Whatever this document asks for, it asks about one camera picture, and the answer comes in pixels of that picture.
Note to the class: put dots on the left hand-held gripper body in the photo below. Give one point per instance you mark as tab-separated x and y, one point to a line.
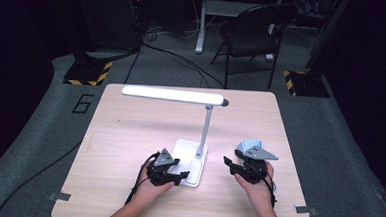
163	160

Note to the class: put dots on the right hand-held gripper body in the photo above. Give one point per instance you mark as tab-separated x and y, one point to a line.
258	153

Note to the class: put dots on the white desk lamp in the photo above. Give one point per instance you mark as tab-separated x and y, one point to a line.
171	95

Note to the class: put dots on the person's left hand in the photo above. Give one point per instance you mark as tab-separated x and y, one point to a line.
150	193

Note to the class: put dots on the person's right hand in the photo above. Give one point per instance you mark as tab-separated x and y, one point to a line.
258	192

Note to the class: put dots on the dark round table grommet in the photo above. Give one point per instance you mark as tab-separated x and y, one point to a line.
226	103

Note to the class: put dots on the striped black stand base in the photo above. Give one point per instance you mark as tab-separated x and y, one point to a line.
86	73
307	84

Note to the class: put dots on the black folding chair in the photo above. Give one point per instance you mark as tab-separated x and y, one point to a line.
251	41

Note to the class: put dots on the grey metal stand pole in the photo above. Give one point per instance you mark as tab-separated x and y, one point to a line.
328	32

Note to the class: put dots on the dark equipment rack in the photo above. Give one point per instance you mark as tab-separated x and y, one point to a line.
112	17

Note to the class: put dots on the grey table bracket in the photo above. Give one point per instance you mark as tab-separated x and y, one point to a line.
306	210
59	196

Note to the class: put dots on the white metal desk frame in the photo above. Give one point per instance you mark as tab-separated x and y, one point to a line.
201	29

